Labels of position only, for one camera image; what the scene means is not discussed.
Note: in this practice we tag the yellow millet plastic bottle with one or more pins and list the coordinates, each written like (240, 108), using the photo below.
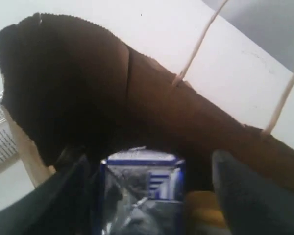
(203, 216)

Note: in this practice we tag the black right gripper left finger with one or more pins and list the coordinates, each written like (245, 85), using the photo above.
(59, 206)

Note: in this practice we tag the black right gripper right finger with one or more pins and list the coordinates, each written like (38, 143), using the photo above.
(251, 204)

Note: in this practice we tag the large brown paper bag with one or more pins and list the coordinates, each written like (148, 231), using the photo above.
(70, 83)

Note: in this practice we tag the blue white milk carton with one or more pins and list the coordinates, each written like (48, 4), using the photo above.
(142, 193)

